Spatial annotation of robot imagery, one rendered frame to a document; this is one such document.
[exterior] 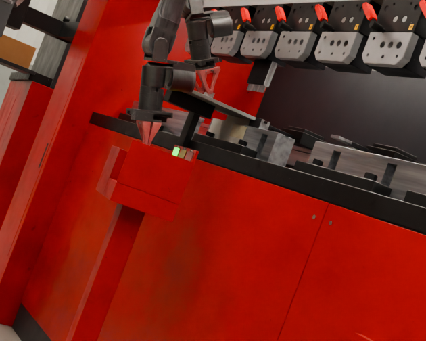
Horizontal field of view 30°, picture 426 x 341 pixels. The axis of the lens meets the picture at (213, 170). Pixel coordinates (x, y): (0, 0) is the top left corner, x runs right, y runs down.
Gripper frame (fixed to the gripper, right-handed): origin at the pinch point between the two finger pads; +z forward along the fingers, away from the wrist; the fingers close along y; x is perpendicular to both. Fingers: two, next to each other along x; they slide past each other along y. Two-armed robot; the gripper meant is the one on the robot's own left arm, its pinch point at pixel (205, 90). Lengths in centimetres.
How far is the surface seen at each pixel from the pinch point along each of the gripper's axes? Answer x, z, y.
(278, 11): -21.3, -19.3, -9.7
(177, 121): -6.7, 13.9, 38.0
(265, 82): -17.7, 0.7, -3.8
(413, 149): -60, 28, -16
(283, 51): -18.8, -8.6, -13.9
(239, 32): -22.0, -13.5, 16.0
